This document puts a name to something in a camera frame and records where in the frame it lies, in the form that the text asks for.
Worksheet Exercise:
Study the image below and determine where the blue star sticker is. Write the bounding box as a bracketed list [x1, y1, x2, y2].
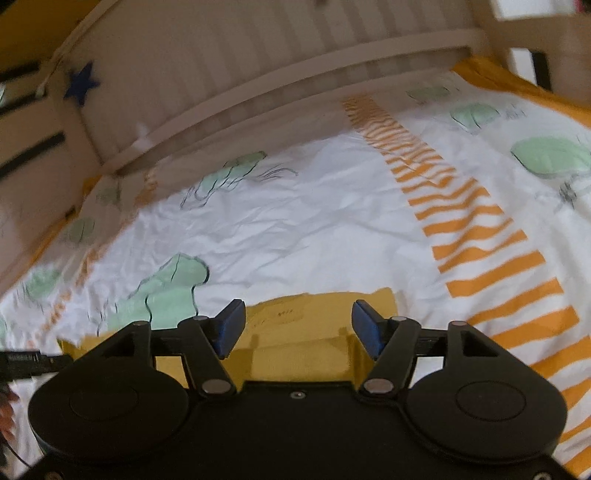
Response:
[63, 60, 102, 106]

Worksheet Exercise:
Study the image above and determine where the white printed blanket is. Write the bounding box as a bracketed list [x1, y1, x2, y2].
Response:
[0, 69, 591, 480]

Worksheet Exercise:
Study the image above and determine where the yellow knit sweater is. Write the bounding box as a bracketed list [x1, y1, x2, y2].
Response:
[58, 287, 399, 389]

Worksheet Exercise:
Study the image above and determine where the orange bed sheet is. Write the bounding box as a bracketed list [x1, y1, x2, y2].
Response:
[451, 55, 591, 109]

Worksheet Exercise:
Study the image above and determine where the black cable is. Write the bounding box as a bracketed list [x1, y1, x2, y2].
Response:
[0, 436, 29, 468]

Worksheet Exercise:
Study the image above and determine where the wooden bed frame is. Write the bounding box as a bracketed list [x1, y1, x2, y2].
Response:
[0, 0, 591, 296]

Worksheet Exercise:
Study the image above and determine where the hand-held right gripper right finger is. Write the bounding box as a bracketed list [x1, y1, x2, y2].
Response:
[351, 299, 502, 398]

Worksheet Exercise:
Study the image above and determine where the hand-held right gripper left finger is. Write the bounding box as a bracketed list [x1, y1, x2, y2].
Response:
[99, 298, 247, 398]

